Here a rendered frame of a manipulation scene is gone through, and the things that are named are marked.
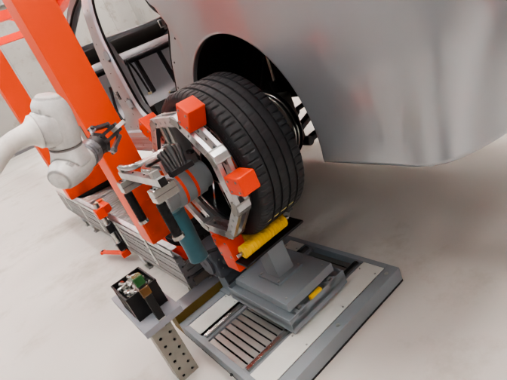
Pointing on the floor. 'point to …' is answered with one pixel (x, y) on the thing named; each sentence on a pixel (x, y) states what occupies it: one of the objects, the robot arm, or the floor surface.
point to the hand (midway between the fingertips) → (118, 126)
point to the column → (174, 351)
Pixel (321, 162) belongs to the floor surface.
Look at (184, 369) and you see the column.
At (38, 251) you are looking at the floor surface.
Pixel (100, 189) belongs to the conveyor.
